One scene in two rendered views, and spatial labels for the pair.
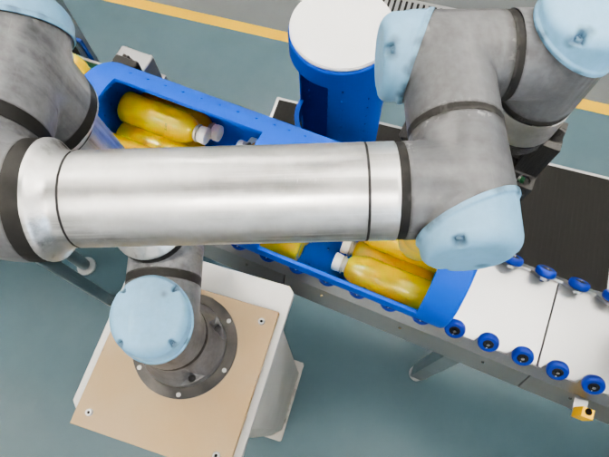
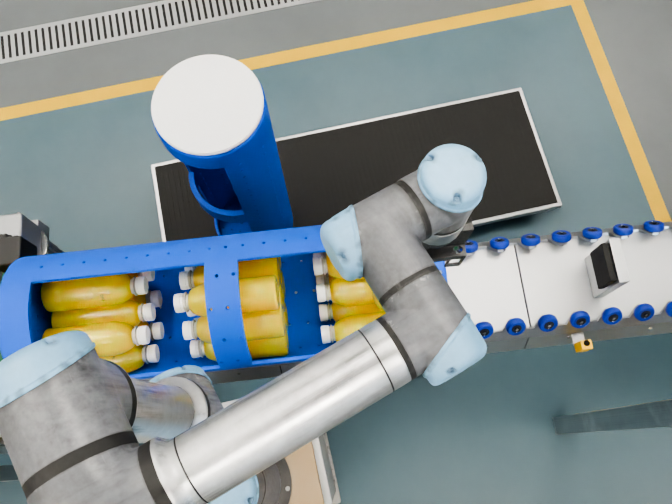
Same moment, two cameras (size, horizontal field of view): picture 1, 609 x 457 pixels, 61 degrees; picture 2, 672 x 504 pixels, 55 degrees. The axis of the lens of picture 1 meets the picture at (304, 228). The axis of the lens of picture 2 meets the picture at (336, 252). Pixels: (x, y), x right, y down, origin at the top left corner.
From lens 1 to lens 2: 0.36 m
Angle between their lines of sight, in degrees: 11
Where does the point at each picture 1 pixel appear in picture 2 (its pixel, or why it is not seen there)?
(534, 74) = (438, 223)
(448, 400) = (470, 375)
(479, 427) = (510, 383)
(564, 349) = (544, 300)
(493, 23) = (398, 206)
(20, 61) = (93, 399)
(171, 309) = not seen: hidden behind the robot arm
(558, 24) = (440, 195)
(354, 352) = not seen: hidden behind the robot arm
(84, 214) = (214, 482)
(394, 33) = (340, 246)
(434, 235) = (435, 373)
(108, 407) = not seen: outside the picture
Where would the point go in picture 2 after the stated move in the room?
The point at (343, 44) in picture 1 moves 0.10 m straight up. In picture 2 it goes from (218, 122) to (210, 100)
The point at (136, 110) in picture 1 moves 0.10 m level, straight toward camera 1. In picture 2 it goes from (64, 296) to (103, 320)
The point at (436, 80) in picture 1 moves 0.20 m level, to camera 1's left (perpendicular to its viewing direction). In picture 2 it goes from (383, 267) to (222, 371)
